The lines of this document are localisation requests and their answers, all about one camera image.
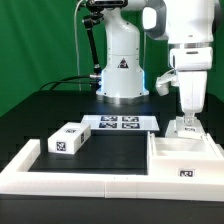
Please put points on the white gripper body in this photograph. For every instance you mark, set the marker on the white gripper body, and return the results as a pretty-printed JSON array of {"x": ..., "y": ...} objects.
[{"x": 191, "y": 66}]

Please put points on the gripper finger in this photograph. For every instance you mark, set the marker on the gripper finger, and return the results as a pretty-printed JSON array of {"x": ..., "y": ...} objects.
[{"x": 189, "y": 119}]

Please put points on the white cabinet body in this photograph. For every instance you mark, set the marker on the white cabinet body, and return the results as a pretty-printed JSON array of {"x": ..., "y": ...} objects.
[{"x": 183, "y": 157}]

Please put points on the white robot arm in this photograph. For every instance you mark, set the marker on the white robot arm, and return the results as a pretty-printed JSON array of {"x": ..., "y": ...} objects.
[{"x": 187, "y": 26}]

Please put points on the white flat tagged panel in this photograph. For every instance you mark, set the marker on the white flat tagged panel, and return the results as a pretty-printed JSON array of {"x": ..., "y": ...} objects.
[{"x": 124, "y": 122}]

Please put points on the white tagged rectangular block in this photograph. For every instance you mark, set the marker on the white tagged rectangular block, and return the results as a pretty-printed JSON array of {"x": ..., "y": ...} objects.
[{"x": 69, "y": 138}]

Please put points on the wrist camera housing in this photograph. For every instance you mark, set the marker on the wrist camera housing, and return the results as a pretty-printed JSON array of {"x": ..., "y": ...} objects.
[{"x": 163, "y": 82}]

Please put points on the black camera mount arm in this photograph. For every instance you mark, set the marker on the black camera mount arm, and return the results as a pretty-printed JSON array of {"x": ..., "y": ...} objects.
[{"x": 93, "y": 36}]

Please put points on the white U-shaped border frame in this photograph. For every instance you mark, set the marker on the white U-shaped border frame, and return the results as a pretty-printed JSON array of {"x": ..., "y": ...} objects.
[{"x": 17, "y": 178}]

